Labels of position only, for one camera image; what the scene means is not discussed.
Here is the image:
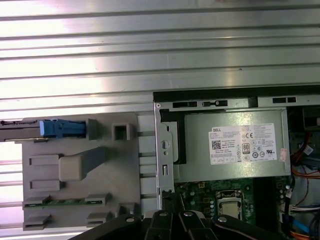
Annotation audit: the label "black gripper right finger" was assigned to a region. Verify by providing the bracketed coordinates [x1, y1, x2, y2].
[174, 194, 288, 240]

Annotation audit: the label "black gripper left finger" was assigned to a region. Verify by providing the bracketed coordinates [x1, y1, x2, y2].
[72, 190, 176, 240]

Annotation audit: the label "hard disk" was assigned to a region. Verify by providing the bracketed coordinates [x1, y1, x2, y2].
[0, 118, 87, 144]

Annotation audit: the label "green motherboard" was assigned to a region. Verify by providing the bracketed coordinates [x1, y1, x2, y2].
[174, 176, 297, 227]

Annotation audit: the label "silver CPU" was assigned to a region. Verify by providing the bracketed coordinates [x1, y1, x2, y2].
[219, 199, 242, 221]

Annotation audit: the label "CPU socket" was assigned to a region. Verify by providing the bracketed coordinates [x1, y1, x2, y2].
[215, 190, 245, 222]

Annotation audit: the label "grey power supply unit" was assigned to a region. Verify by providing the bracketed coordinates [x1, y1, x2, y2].
[174, 107, 292, 182]

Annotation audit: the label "grey parts rack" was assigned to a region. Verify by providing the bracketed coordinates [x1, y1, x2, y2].
[0, 112, 156, 232]

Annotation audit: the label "green RAM stick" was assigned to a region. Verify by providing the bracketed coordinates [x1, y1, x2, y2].
[23, 198, 106, 207]

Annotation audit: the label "black PC case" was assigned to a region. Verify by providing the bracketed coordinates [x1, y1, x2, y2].
[152, 85, 320, 240]

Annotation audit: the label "orange and yellow wires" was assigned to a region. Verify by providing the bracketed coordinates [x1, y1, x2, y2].
[289, 166, 320, 181]

